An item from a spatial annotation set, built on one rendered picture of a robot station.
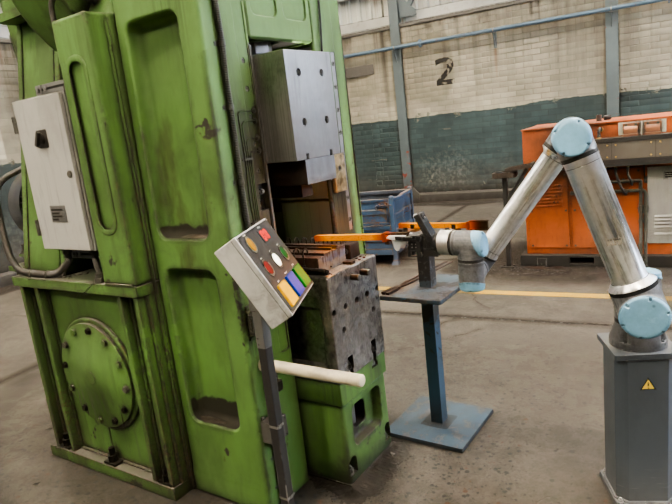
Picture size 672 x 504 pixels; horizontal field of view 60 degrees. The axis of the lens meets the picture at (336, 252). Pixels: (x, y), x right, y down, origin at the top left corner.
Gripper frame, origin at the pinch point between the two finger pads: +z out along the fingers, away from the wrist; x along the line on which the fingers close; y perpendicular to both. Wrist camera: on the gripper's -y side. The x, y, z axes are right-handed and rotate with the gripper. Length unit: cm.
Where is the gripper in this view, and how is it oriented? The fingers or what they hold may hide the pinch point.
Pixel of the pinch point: (390, 235)
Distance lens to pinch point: 223.6
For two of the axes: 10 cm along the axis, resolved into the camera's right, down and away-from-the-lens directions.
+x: 5.5, -2.4, 8.0
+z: -8.3, -0.4, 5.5
